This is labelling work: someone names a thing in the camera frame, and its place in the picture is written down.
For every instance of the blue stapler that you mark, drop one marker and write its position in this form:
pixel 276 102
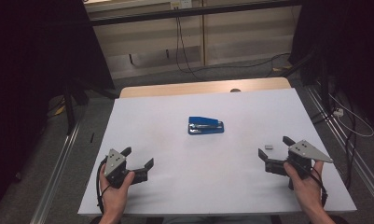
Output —
pixel 205 126

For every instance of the black cabinet bracket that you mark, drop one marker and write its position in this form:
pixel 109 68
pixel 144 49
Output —
pixel 131 59
pixel 167 53

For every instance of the white table board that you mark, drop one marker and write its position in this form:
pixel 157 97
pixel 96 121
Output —
pixel 206 174

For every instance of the beige wooden cabinet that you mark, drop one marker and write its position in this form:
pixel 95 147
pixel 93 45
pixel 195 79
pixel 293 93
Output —
pixel 243 37

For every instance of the small black stick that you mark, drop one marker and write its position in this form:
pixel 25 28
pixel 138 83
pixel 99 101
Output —
pixel 92 137

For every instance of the person's left hand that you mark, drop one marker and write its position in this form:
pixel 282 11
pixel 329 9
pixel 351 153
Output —
pixel 114 199

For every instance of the white wall socket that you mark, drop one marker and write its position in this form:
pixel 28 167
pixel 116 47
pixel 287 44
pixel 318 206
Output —
pixel 181 3

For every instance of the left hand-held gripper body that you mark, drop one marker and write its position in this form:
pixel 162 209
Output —
pixel 114 163

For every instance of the aluminium floor rail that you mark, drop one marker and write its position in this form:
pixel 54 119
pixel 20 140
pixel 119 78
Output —
pixel 362 168
pixel 55 177

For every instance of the narrow black curtain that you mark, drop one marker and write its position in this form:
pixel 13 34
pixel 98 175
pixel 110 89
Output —
pixel 355 46

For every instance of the black metal beam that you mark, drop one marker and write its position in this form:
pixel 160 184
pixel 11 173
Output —
pixel 144 17

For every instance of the black metal stand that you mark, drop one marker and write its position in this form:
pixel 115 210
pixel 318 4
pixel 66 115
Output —
pixel 70 115
pixel 324 90

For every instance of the yellow floor tape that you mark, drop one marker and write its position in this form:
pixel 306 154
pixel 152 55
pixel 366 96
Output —
pixel 60 109
pixel 282 68

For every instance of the brown round table grommet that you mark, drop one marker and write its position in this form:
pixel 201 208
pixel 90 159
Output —
pixel 235 90

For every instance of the white power adapter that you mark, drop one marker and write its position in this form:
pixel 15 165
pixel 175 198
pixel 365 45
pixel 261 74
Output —
pixel 338 112

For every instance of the person's grey trousers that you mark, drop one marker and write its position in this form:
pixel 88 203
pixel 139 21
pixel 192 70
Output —
pixel 215 220

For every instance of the person's right hand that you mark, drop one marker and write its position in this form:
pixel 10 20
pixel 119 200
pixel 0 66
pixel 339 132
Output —
pixel 309 193

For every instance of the wide black curtain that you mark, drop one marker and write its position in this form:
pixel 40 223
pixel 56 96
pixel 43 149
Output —
pixel 26 62

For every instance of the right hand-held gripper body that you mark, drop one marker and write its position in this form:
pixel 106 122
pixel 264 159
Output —
pixel 302 152

